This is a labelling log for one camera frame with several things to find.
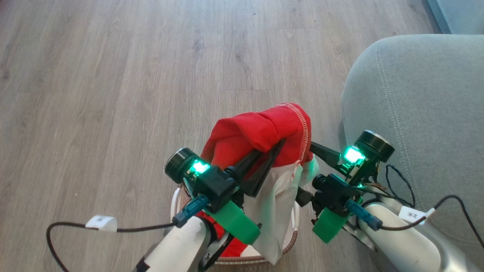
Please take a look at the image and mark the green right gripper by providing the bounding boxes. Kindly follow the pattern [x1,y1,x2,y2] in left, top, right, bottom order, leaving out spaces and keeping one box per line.
[297,142,352,244]

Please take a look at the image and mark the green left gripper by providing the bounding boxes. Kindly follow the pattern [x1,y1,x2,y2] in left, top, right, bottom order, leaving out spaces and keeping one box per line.
[206,138,287,245]

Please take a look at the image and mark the red and white garment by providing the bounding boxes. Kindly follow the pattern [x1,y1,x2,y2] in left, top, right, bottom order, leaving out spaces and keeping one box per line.
[195,102,320,265]

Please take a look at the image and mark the white laundry basket brown rim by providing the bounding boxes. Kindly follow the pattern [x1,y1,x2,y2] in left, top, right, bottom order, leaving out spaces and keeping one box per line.
[170,187,301,265]

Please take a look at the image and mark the grey fabric sofa seat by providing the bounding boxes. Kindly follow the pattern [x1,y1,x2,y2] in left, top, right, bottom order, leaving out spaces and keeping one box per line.
[340,34,484,265]

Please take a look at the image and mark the grey-blue rug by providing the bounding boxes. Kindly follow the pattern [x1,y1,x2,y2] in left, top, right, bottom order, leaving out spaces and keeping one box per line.
[427,0,484,34]

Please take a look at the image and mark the thin black looped cable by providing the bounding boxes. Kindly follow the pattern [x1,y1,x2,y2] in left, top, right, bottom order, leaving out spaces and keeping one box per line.
[385,164,416,208]

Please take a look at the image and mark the white right cable label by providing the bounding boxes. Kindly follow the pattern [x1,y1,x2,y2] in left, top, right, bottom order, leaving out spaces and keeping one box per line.
[398,206,436,224]

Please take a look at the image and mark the white cable label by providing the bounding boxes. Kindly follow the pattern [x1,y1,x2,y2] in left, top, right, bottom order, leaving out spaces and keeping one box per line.
[398,206,436,224]
[85,215,118,232]

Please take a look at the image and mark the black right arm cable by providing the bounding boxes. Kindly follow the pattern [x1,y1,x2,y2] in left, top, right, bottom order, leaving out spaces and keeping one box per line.
[346,195,484,250]

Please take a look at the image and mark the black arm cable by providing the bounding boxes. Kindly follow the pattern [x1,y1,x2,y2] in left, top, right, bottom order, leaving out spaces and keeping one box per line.
[46,195,210,272]
[346,195,484,250]

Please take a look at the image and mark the white left cable label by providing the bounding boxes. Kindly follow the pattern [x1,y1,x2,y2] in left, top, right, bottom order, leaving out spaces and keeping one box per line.
[85,215,118,232]

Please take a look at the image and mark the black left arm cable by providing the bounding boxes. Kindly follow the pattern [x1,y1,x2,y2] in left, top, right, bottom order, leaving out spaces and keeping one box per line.
[46,195,210,272]

